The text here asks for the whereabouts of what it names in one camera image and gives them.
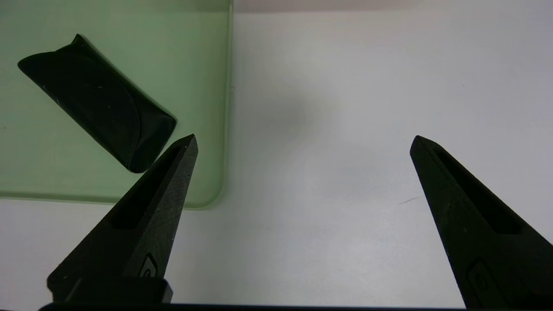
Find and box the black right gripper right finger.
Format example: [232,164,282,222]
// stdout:
[410,135,553,309]

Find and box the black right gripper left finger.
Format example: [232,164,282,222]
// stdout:
[47,134,199,303]

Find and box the black glasses case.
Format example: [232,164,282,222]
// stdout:
[17,34,178,174]

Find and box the light green plastic tray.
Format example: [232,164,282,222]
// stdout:
[0,0,234,210]

